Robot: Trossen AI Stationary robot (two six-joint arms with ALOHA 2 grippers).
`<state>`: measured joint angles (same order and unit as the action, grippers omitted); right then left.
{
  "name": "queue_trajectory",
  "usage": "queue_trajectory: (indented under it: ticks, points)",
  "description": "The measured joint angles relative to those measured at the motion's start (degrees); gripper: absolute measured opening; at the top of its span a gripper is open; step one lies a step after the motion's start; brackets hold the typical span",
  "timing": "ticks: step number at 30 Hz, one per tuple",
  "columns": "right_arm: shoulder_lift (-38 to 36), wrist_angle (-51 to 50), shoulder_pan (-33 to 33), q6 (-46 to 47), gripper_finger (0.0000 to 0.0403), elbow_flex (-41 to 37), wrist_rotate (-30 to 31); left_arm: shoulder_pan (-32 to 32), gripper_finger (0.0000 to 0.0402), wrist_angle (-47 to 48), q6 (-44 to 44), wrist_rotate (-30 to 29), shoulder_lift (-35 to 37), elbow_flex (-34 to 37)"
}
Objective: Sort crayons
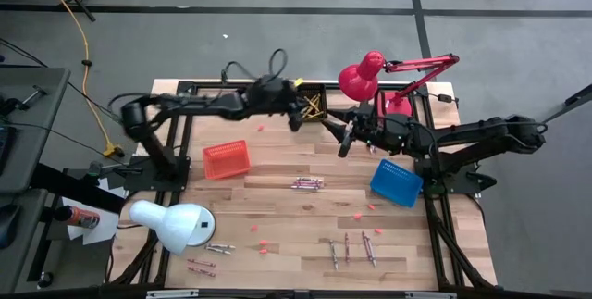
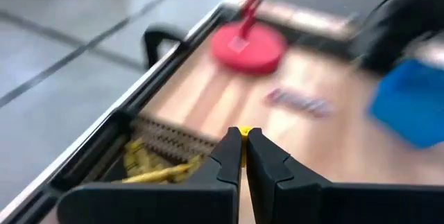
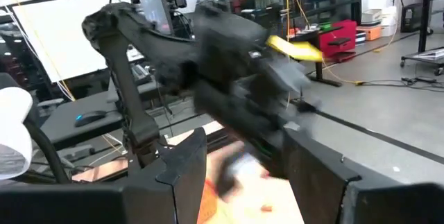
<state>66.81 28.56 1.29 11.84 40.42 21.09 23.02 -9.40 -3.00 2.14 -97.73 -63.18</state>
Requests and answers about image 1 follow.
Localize black keyboard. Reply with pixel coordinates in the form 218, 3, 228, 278
0, 124, 18, 176

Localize grey side desk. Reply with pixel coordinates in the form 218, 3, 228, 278
0, 66, 71, 293

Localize grey partition panel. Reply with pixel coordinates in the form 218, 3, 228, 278
475, 83, 592, 299

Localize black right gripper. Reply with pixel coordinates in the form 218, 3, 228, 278
321, 90, 411, 159

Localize yellow cable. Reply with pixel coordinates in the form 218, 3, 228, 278
31, 0, 125, 159

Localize orange label spray can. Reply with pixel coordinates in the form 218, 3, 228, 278
54, 205, 102, 230

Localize black handled tool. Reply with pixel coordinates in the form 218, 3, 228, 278
17, 84, 49, 108

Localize red desk lamp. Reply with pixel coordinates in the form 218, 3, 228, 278
337, 50, 462, 119

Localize black plastic basket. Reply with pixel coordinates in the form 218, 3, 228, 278
295, 82, 328, 123

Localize orange plastic basket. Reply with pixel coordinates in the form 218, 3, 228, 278
202, 139, 253, 181

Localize white paper sheets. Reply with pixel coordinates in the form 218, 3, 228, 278
59, 176, 130, 246

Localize silver metal bracket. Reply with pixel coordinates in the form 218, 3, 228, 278
145, 289, 200, 299
404, 291, 458, 299

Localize black caster wheel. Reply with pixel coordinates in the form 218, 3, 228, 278
36, 270, 55, 290

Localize blue plastic basket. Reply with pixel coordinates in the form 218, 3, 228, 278
369, 158, 425, 209

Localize black lamp cord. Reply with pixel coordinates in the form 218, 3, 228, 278
427, 92, 462, 106

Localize black computer mouse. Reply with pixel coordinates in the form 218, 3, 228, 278
0, 203, 22, 251

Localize black slanted frame post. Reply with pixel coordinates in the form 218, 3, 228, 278
30, 163, 127, 215

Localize black aluminium table frame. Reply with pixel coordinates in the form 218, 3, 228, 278
108, 70, 499, 291

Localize white desk lamp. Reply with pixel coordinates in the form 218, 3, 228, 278
128, 199, 217, 256

